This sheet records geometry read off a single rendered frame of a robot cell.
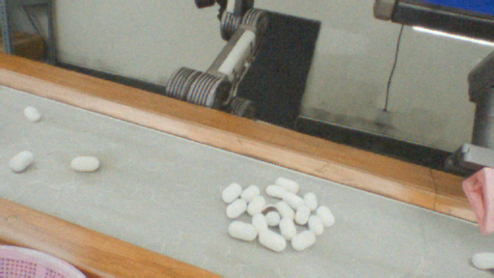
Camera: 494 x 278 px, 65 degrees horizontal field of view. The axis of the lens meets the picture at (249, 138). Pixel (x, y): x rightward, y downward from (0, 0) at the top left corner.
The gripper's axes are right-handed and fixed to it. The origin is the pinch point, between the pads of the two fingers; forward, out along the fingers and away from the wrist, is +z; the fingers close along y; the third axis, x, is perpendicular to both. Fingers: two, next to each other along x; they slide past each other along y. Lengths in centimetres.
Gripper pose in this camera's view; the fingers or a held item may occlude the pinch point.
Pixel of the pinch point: (486, 227)
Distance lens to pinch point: 58.4
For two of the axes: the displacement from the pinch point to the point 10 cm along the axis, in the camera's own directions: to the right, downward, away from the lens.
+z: -3.2, 8.7, -3.7
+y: 9.4, 2.7, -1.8
